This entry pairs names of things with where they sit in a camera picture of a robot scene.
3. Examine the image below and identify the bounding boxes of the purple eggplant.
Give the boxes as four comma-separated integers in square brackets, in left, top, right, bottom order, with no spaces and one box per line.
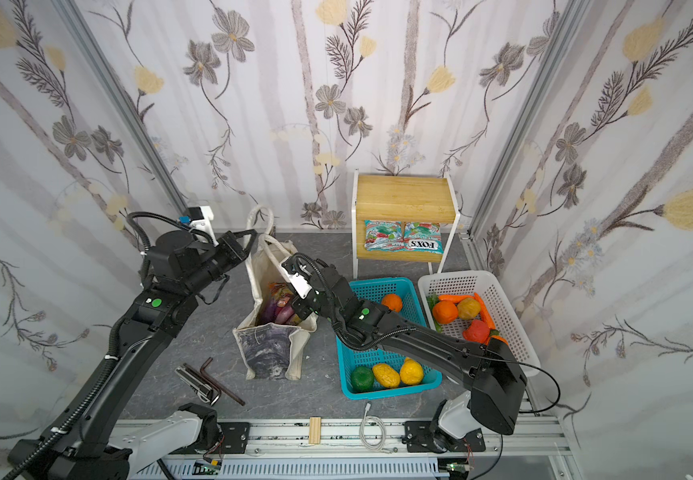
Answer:
[258,295,300,325]

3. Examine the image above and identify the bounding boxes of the cream canvas grocery bag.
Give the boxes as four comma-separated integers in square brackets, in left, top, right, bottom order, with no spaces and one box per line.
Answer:
[232,205,318,381]

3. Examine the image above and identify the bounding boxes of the orange candy bag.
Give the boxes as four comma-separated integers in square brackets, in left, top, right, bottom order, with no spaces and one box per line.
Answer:
[270,282,294,308]

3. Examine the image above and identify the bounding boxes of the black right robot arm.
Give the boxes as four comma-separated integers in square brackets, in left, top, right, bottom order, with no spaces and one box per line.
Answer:
[280,253,526,435]

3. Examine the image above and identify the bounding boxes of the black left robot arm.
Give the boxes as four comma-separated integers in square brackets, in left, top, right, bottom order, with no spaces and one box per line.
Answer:
[6,211,258,479]

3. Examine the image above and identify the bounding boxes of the teal red candy bag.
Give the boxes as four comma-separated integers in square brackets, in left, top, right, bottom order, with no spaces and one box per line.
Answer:
[364,220,404,252]

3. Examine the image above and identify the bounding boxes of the Fox's candy bag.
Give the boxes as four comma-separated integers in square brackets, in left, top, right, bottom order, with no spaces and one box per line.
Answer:
[403,222,444,254]

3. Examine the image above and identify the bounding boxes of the teal plastic basket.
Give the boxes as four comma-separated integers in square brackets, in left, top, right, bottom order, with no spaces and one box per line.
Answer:
[336,277,441,400]

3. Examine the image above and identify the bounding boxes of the yellow oval mango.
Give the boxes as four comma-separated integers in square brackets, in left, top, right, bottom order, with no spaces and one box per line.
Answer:
[372,363,401,389]

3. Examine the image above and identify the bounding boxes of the yellow pear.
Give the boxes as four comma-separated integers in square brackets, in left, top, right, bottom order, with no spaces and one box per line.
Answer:
[399,358,424,386]

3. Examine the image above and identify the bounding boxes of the orange carrot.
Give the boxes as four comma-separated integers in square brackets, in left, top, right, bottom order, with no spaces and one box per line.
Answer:
[438,293,496,330]

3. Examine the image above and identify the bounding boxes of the small wooden block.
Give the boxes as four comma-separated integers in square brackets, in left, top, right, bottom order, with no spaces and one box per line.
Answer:
[308,416,322,445]

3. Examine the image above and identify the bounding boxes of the dark allen key tools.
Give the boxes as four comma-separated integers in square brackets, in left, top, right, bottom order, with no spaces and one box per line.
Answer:
[176,357,246,406]

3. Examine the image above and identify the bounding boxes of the white wooden shelf rack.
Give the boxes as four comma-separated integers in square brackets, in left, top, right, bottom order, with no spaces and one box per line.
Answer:
[350,171,461,278]

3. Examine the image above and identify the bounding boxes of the white plastic basket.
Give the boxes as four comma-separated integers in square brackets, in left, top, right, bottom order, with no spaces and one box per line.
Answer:
[417,270,540,377]

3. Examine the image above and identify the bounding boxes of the yellow orange round fruit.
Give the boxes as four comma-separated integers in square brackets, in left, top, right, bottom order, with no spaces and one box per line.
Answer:
[456,297,481,321]

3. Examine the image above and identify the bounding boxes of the red pepper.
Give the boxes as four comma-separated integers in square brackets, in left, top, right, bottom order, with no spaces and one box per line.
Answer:
[462,319,491,344]

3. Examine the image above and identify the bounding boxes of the small orange pumpkin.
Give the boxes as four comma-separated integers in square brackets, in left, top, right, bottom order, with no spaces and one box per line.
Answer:
[488,335,508,345]

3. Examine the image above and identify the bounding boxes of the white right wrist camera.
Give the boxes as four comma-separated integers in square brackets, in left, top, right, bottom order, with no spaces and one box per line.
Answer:
[288,273,312,299]

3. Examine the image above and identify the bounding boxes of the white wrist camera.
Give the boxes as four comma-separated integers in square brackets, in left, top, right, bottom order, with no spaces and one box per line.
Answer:
[288,273,312,299]
[178,206,214,236]

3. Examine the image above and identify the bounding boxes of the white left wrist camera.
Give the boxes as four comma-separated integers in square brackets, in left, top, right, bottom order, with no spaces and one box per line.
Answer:
[178,206,214,236]

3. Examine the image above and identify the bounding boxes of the white coiled cable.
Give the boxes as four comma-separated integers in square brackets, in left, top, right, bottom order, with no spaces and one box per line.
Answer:
[358,401,398,454]

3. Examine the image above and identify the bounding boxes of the aluminium rail frame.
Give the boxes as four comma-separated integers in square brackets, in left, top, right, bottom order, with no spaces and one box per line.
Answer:
[72,416,584,480]

